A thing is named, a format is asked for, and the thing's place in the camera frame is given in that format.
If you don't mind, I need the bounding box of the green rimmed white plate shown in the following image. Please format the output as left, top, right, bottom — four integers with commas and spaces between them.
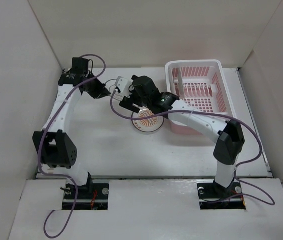
172, 68, 179, 95

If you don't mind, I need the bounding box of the orange sunburst plate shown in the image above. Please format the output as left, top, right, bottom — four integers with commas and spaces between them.
131, 107, 165, 134
177, 67, 185, 98

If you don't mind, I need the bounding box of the black rimmed flower plate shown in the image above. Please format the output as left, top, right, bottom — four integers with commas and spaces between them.
105, 78, 123, 102

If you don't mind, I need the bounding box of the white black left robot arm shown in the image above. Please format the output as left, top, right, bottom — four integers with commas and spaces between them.
32, 54, 111, 199

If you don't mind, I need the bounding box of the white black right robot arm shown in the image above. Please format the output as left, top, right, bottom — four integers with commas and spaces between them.
115, 76, 245, 197

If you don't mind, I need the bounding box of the white pink dish rack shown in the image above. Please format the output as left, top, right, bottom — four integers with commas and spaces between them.
164, 59, 237, 135

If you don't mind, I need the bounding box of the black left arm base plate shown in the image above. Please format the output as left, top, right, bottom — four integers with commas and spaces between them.
62, 182, 110, 211

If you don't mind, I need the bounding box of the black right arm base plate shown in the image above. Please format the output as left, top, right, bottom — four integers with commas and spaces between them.
197, 182, 246, 210

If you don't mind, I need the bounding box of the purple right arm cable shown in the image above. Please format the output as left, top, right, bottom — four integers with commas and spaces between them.
109, 89, 275, 206

